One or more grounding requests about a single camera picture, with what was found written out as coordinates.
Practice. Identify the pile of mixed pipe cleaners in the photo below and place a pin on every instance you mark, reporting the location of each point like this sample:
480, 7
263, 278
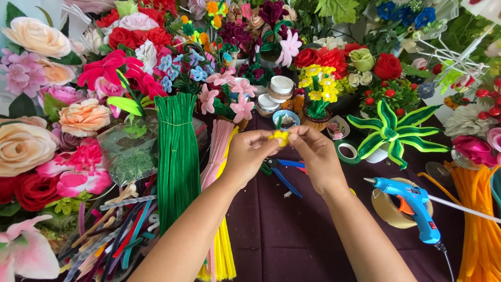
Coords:
117, 235

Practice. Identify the magenta artificial rose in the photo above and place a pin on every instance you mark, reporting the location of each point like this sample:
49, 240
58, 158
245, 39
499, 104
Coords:
473, 149

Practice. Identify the small clear dish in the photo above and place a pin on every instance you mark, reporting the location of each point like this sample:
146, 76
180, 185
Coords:
337, 128

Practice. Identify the person's left hand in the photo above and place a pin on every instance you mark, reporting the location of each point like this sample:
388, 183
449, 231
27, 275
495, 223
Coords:
244, 158

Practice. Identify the clear glass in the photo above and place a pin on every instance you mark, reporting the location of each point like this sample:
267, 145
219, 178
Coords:
440, 170

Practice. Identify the red berry artificial plant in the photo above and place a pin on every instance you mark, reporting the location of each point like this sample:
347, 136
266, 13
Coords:
387, 98

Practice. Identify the heap of artificial fabric flowers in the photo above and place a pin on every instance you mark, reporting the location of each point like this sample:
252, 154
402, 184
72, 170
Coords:
47, 117

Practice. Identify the small white pot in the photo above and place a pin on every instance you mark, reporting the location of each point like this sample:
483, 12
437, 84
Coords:
376, 156

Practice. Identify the small yellow pipe cleaner flower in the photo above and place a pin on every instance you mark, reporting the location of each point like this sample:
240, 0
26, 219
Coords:
280, 137

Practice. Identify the green floral tape roll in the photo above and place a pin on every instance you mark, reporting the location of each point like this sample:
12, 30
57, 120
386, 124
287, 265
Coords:
341, 154

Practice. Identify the blue hot glue gun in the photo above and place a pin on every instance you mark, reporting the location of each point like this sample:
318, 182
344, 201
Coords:
411, 199

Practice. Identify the brown packing tape roll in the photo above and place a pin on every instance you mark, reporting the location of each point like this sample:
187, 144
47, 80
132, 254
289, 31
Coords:
385, 213

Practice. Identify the pink pipe cleaner flower bunch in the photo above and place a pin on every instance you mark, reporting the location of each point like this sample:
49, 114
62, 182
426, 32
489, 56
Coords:
238, 102

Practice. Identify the pink white artificial lily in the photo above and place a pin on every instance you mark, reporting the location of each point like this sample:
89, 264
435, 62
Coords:
27, 246

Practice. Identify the person's right hand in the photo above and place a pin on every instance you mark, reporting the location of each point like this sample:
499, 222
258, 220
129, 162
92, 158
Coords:
323, 160

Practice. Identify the small blue bowl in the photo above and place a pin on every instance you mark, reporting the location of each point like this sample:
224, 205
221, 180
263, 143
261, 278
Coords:
285, 119

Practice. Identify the bundle of green pipe cleaners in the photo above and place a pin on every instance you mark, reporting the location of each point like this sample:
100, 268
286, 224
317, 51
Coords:
178, 156

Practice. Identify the clear bag of green moss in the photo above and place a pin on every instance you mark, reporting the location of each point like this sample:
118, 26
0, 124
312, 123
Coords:
129, 152

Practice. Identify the purple pipe cleaner flower pots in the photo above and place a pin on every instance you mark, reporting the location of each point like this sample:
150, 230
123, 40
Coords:
254, 35

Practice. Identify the white artificial chrysanthemum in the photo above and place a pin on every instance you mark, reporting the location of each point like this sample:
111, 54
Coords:
467, 119

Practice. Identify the white jar with twine band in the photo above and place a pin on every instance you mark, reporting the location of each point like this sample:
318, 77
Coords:
267, 105
281, 88

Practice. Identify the blue pipe cleaner flower bunch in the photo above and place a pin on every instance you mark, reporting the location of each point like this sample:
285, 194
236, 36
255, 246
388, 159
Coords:
184, 68

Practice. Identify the clear glue stick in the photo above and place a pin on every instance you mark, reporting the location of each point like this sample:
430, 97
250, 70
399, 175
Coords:
465, 209

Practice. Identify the dark purple table cloth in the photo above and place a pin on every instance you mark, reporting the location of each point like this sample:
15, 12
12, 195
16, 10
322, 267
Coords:
281, 243

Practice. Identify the yellow pipe cleaner flower pot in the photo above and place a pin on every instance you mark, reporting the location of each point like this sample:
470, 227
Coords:
318, 98

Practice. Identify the bundle of orange pipe cleaners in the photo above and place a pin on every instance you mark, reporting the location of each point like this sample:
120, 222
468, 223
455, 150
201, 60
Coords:
479, 227

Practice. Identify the green yellow striped pipe cleaner plant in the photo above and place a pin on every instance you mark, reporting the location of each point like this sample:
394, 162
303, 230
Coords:
391, 135

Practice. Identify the bundle of pink pipe cleaners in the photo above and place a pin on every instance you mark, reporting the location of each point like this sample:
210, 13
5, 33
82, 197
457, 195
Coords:
215, 156

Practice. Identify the blue artificial flower bunch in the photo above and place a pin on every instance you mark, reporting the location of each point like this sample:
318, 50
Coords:
407, 15

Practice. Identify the bundle of yellow pipe cleaners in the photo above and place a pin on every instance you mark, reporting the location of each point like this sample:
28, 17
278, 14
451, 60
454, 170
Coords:
225, 250

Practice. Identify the red and cream rose bouquet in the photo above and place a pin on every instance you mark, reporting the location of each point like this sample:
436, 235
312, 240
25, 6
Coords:
344, 62

